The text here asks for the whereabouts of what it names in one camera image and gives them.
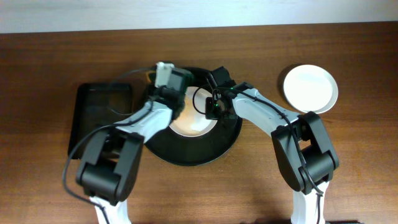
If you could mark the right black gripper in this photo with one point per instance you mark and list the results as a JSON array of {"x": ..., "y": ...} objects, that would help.
[{"x": 213, "y": 109}]

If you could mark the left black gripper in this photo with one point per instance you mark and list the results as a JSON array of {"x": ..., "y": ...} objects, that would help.
[{"x": 179, "y": 101}]

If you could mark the white plate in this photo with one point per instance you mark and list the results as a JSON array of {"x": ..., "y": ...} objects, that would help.
[
  {"x": 191, "y": 123},
  {"x": 304, "y": 85},
  {"x": 326, "y": 103}
]

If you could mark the white plate bottom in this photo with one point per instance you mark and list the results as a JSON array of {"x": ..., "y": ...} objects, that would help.
[{"x": 326, "y": 103}]

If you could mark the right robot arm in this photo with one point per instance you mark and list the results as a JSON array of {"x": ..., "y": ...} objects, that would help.
[{"x": 305, "y": 155}]

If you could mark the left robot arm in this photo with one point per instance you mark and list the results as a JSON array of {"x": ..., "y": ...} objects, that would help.
[{"x": 109, "y": 165}]

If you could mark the round black tray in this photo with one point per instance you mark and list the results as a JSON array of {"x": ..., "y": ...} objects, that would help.
[{"x": 186, "y": 151}]

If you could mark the rectangular black tray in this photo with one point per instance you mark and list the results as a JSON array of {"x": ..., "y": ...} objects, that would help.
[{"x": 99, "y": 104}]

